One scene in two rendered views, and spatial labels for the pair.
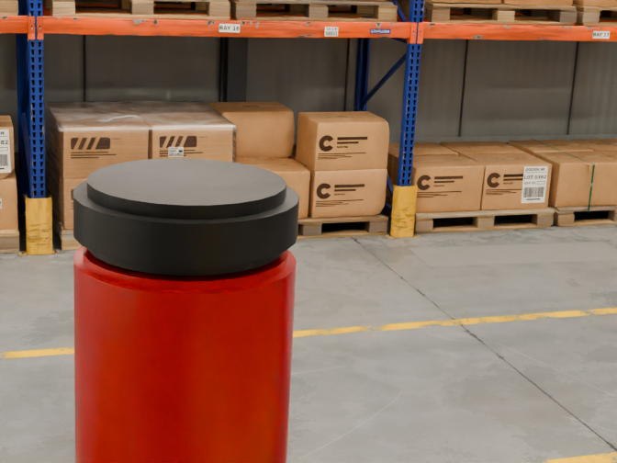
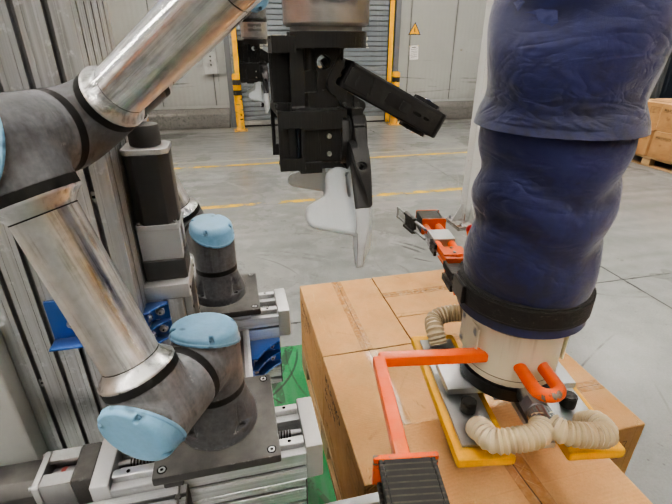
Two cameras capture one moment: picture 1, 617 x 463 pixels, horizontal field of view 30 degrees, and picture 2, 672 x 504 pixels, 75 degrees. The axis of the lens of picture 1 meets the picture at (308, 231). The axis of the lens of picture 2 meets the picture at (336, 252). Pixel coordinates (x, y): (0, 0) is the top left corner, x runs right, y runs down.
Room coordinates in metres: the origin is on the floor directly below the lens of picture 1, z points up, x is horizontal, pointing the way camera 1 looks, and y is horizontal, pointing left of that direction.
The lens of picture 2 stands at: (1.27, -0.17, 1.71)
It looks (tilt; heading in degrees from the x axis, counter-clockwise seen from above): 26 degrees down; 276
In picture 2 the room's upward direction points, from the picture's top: straight up
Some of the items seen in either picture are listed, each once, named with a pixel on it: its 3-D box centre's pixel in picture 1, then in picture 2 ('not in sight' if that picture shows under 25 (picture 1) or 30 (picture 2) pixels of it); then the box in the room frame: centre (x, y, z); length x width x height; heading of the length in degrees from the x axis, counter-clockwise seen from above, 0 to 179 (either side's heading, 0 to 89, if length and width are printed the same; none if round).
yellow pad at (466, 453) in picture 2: not in sight; (455, 383); (1.11, -0.86, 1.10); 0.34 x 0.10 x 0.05; 100
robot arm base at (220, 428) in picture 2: not in sight; (215, 400); (1.57, -0.78, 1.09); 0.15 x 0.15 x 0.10
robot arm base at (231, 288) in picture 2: not in sight; (218, 278); (1.73, -1.25, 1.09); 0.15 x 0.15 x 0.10
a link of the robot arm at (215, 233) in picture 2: not in sight; (212, 241); (1.74, -1.25, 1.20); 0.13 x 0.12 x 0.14; 139
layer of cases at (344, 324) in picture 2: not in sight; (430, 375); (1.01, -1.76, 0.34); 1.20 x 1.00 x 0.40; 109
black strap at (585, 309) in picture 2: not in sight; (520, 285); (1.01, -0.87, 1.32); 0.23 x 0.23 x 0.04
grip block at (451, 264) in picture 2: not in sight; (466, 275); (1.06, -1.12, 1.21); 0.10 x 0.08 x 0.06; 10
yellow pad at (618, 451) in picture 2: not in sight; (548, 379); (0.92, -0.89, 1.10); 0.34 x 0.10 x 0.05; 100
